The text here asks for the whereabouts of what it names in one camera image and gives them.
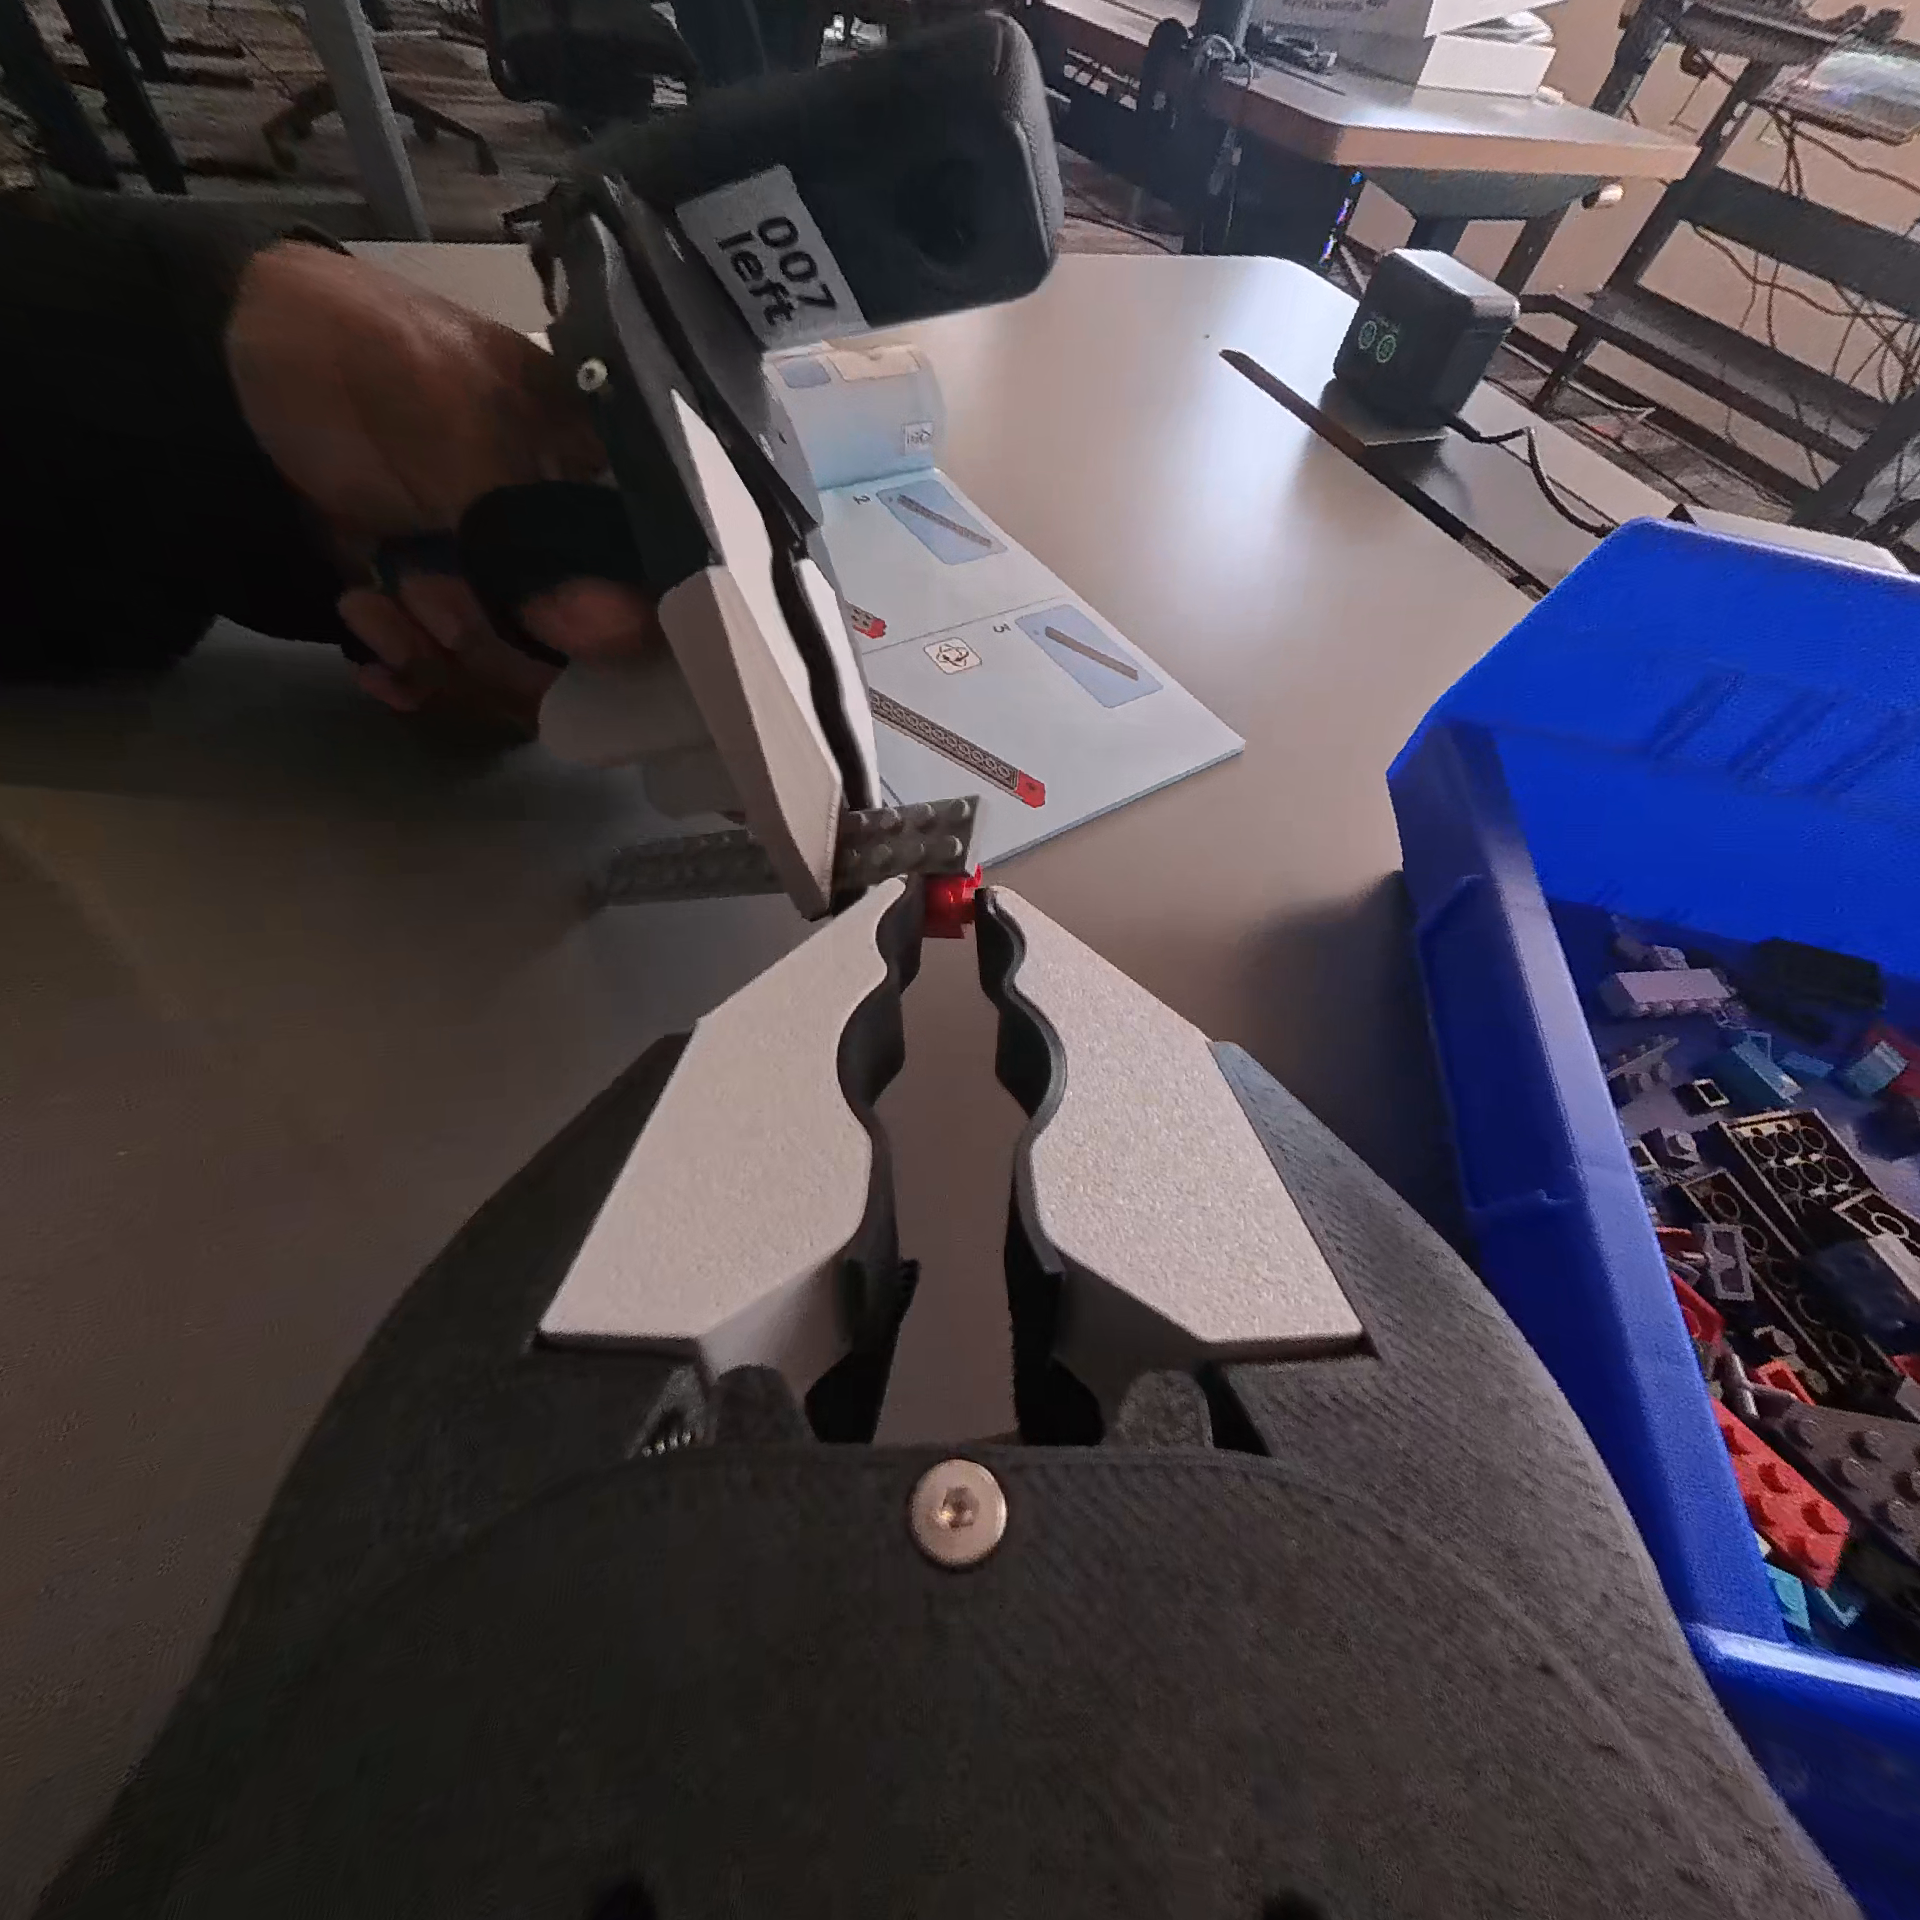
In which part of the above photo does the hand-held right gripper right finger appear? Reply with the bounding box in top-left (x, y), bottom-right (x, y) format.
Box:
top-left (972, 885), bottom-right (1367, 1448)

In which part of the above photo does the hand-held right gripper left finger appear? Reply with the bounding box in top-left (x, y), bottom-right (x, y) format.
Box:
top-left (537, 878), bottom-right (921, 1445)

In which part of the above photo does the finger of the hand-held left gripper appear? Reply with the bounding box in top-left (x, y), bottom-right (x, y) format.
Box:
top-left (657, 385), bottom-right (847, 923)
top-left (772, 503), bottom-right (890, 824)

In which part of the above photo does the long grey brick plate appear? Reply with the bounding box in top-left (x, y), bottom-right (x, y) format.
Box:
top-left (577, 795), bottom-right (986, 909)

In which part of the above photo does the person's left forearm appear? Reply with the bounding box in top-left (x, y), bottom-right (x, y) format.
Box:
top-left (0, 186), bottom-right (355, 683)

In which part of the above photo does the grey desk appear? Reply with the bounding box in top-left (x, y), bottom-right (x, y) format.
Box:
top-left (0, 240), bottom-right (1705, 1891)

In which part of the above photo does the person's left hand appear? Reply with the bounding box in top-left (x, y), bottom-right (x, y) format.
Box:
top-left (225, 240), bottom-right (671, 735)

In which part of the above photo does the pale blue instruction booklet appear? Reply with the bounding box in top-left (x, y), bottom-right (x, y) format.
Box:
top-left (762, 342), bottom-right (1249, 867)

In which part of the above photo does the black office chair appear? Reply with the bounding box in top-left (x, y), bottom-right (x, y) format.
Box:
top-left (488, 0), bottom-right (752, 113)

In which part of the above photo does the blue plastic bin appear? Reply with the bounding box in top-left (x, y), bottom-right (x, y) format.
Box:
top-left (1388, 515), bottom-right (1920, 1920)

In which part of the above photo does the grey background table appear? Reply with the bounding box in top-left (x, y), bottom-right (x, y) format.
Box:
top-left (1036, 0), bottom-right (1705, 256)

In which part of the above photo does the black box device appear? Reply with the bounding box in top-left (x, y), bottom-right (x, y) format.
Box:
top-left (1334, 246), bottom-right (1521, 437)

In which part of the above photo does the white flat box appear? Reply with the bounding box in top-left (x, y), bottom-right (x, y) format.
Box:
top-left (1252, 0), bottom-right (1561, 91)

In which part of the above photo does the pile of toy bricks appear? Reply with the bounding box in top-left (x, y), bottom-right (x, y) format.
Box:
top-left (1599, 914), bottom-right (1920, 1665)

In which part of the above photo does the black metal rack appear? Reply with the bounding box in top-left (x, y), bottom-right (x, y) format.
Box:
top-left (1515, 0), bottom-right (1920, 527)

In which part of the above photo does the black cable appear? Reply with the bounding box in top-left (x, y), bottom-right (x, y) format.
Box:
top-left (1463, 419), bottom-right (1631, 542)

